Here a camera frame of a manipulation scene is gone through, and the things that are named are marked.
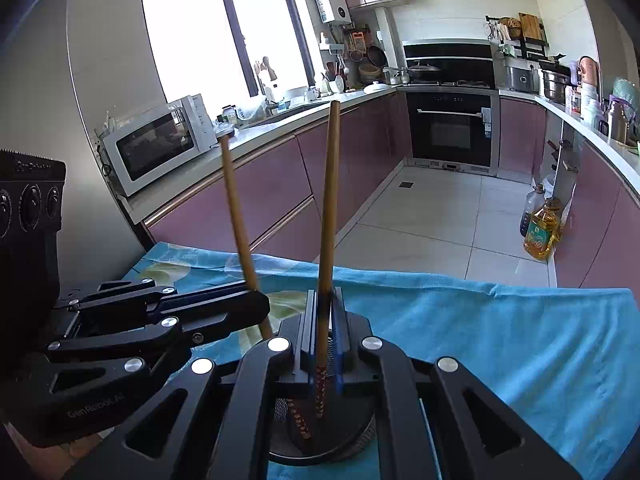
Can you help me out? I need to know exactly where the wooden chopstick red end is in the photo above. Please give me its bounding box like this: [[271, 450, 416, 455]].
[[218, 133, 311, 441], [314, 101, 341, 419]]

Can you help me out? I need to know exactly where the black mesh pen holder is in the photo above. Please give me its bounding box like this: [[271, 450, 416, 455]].
[[269, 389, 376, 467]]

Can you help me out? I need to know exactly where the white microwave oven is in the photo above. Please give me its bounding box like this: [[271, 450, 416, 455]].
[[101, 94, 217, 197]]

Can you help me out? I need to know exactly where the blue floral tablecloth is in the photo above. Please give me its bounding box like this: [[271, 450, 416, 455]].
[[122, 243, 639, 479]]

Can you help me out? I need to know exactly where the cooking oil bottle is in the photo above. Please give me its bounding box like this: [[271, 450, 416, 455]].
[[523, 197, 561, 261]]

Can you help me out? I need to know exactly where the grey refrigerator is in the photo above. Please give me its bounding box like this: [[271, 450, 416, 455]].
[[1, 0, 165, 288]]

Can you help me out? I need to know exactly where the dark oil bottle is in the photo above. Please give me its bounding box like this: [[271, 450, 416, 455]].
[[520, 183, 544, 236]]

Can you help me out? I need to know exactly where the black built-in oven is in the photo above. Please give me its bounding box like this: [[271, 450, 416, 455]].
[[405, 87, 500, 177]]

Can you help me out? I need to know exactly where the black wok with lid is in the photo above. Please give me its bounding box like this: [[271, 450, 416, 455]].
[[407, 62, 442, 84]]

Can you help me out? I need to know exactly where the white water heater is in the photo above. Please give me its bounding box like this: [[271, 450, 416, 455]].
[[316, 0, 352, 25]]

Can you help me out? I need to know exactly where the black range hood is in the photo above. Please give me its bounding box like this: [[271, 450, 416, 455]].
[[402, 38, 496, 89]]

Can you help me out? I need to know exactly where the steel stock pot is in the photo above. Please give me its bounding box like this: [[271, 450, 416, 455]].
[[539, 61, 570, 104]]

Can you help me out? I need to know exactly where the green mesh food cover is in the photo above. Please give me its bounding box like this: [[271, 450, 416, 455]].
[[612, 77, 639, 122]]

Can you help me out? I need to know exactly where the pink kettle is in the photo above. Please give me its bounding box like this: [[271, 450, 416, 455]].
[[578, 55, 600, 92]]

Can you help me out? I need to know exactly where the black tracking camera box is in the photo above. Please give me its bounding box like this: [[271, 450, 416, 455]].
[[1, 150, 66, 356]]

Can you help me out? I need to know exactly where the black wall rack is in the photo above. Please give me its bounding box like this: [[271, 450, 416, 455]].
[[485, 13, 549, 61]]

